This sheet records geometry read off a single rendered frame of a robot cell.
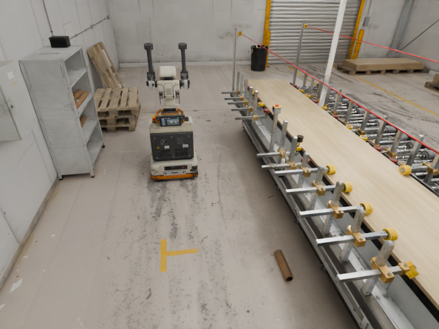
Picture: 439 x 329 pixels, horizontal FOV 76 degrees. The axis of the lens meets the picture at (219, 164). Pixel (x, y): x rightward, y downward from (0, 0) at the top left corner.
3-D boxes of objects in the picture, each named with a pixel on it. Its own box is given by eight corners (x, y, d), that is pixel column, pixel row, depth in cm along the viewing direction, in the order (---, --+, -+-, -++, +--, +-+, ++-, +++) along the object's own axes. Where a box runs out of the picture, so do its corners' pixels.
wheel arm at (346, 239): (317, 247, 169) (318, 243, 167) (314, 242, 172) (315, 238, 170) (391, 237, 176) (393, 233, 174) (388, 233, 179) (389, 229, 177)
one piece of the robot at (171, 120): (185, 128, 353) (185, 115, 334) (156, 130, 348) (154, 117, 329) (185, 121, 359) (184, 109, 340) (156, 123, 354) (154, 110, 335)
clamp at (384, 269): (382, 284, 149) (385, 278, 147) (367, 263, 161) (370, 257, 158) (392, 282, 150) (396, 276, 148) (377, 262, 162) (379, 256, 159)
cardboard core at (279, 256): (285, 276, 250) (274, 250, 275) (284, 282, 254) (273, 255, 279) (294, 275, 251) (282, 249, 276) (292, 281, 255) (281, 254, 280)
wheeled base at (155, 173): (198, 178, 383) (198, 162, 370) (151, 181, 375) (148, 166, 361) (195, 153, 440) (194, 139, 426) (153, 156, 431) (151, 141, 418)
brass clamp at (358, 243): (355, 247, 170) (358, 241, 168) (343, 231, 182) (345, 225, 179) (364, 246, 171) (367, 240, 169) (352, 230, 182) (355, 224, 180)
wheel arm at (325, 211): (300, 218, 190) (301, 214, 188) (298, 215, 193) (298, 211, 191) (367, 211, 197) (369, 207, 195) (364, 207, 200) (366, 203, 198)
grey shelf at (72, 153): (59, 180, 380) (17, 60, 298) (76, 148, 455) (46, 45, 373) (94, 177, 387) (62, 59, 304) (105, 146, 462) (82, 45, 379)
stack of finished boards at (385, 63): (423, 68, 906) (425, 62, 896) (355, 70, 863) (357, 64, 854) (405, 62, 969) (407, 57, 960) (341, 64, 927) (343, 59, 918)
